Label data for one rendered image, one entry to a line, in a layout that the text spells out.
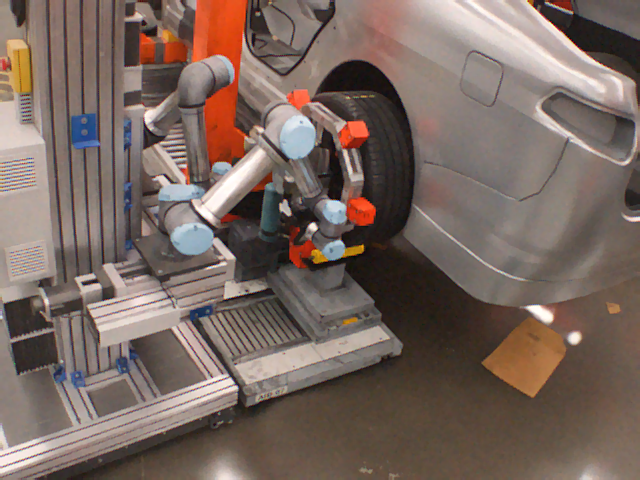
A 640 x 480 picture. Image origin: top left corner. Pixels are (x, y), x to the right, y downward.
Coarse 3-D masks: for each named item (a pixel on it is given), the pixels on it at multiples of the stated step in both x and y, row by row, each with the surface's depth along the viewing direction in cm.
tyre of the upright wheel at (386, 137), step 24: (336, 96) 244; (360, 96) 246; (384, 96) 252; (360, 120) 233; (384, 120) 238; (384, 144) 234; (408, 144) 240; (384, 168) 233; (408, 168) 239; (384, 192) 235; (408, 192) 242; (384, 216) 242; (360, 240) 249
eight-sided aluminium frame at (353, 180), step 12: (300, 108) 251; (312, 108) 244; (324, 108) 245; (324, 120) 238; (336, 120) 238; (336, 132) 232; (336, 144) 234; (348, 156) 233; (348, 168) 231; (348, 180) 231; (360, 180) 232; (348, 192) 233; (360, 192) 236; (348, 228) 243
